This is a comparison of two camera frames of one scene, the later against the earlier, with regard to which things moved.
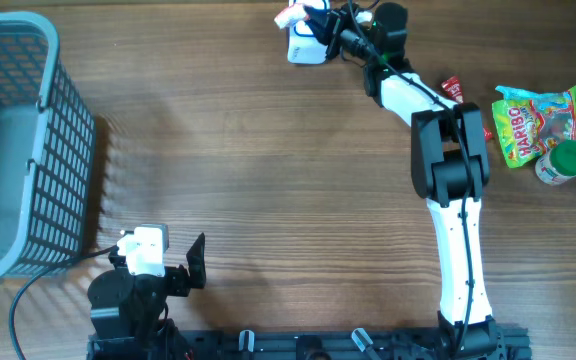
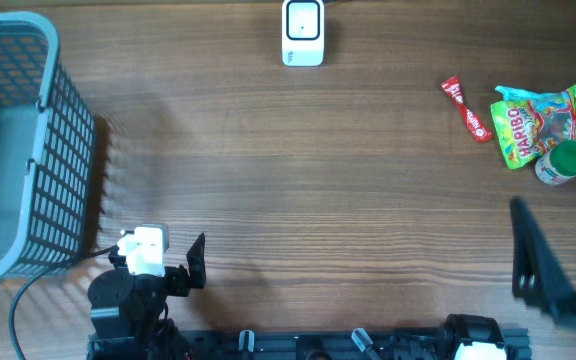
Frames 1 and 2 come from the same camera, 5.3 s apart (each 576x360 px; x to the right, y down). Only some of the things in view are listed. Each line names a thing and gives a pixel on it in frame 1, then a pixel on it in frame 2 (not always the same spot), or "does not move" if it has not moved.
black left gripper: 180,281 does not move
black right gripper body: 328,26 to 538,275
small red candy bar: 452,85 does not move
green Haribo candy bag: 528,127 does not move
